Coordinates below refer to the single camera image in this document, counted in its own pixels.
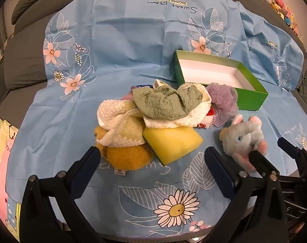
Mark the grey elephant plush toy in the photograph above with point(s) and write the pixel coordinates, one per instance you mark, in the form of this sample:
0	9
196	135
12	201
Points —
239	136

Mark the blue floral sheet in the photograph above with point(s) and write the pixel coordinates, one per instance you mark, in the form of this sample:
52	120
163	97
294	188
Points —
118	55

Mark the yellow and white towel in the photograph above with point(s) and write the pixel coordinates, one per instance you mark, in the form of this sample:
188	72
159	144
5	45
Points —
113	111

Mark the yellow sponge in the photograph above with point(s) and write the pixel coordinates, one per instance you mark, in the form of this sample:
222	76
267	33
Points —
168	141

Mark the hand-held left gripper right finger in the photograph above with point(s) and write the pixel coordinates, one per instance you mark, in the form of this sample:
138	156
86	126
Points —
220	173

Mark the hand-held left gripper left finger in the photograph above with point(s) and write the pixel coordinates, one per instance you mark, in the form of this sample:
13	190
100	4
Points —
86	172

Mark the green fluffy towel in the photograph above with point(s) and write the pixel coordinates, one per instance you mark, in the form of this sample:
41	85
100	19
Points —
163	103

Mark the green cardboard box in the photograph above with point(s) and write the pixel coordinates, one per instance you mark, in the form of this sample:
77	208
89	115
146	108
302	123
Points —
247	98

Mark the red and white sock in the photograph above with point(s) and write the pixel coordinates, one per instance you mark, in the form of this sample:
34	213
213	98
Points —
206	121

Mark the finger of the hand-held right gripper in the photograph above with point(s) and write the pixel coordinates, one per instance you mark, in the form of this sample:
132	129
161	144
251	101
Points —
292	149
261	162

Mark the grey sofa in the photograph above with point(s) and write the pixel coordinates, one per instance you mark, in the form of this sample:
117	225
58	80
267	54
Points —
29	5

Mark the purple fluffy towel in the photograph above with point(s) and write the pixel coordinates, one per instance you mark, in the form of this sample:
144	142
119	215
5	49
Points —
223	98

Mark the row of plush toys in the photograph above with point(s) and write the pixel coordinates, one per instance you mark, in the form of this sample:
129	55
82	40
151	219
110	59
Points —
282	7

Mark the cartoon printed blanket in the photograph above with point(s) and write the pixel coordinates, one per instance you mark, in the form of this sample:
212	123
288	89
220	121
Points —
1	157

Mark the colourful printed cloth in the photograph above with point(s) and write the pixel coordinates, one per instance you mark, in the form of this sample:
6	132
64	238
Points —
0	53

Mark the burger print tissue packet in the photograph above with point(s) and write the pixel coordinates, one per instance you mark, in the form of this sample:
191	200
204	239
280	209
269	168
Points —
143	86

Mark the orange fluffy towel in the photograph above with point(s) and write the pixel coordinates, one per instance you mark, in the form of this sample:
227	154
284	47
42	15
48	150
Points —
128	157

